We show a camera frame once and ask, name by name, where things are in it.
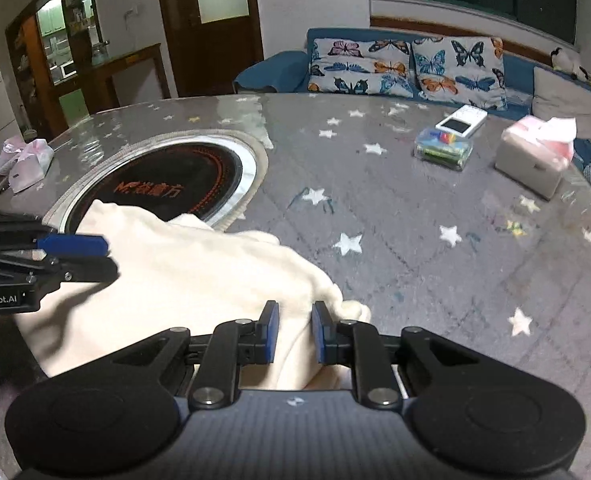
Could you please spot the left butterfly print pillow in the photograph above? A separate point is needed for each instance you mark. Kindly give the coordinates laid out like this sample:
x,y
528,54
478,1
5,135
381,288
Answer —
x,y
363,68

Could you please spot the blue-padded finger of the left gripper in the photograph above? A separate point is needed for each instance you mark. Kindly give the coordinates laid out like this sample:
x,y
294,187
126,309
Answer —
x,y
86,269
57,244

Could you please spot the black white plush toy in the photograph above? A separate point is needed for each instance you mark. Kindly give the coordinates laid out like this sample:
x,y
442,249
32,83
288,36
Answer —
x,y
565,63

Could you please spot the white tissue box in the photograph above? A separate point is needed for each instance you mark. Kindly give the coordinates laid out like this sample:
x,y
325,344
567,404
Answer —
x,y
536,152

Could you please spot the pink white tissue pack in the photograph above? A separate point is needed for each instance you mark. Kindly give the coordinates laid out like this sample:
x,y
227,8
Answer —
x,y
31,166

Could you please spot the clear box colourful items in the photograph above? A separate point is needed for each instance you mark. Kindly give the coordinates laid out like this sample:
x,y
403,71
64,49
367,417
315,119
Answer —
x,y
443,148

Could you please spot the white plastic bag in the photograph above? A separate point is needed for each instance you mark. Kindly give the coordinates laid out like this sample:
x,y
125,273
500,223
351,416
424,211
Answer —
x,y
11,149

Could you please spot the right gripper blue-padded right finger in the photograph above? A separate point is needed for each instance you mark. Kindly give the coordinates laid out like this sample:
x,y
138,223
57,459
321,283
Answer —
x,y
369,356

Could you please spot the blue sofa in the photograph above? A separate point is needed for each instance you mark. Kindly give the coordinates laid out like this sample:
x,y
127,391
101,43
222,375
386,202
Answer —
x,y
288,72

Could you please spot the white microwave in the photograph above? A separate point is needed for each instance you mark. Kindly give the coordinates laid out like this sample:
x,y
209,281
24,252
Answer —
x,y
68,69

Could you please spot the wooden shelf cabinet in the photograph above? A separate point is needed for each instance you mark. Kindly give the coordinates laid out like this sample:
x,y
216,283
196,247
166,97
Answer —
x,y
46,34

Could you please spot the white flat device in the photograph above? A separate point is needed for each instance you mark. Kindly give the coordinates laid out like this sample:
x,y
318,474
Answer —
x,y
463,122

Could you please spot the dark wooden door frame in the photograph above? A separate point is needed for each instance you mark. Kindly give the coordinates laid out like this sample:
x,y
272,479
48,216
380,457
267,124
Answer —
x,y
210,42

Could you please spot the black round induction cooktop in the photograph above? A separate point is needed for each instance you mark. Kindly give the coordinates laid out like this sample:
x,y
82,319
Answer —
x,y
186,178

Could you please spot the right butterfly print pillow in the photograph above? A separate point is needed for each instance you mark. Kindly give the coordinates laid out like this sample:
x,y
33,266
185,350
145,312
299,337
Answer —
x,y
462,70

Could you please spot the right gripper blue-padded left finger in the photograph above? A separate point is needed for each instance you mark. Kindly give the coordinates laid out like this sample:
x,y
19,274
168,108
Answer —
x,y
221,356

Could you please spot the cream beige garment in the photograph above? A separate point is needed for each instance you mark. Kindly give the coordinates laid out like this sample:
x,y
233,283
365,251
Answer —
x,y
185,274

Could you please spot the butterfly print pillow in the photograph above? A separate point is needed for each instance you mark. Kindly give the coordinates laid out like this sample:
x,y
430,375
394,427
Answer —
x,y
462,70
363,68

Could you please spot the grey plain cushion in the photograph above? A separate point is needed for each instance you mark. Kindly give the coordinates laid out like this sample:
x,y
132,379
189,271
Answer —
x,y
555,96

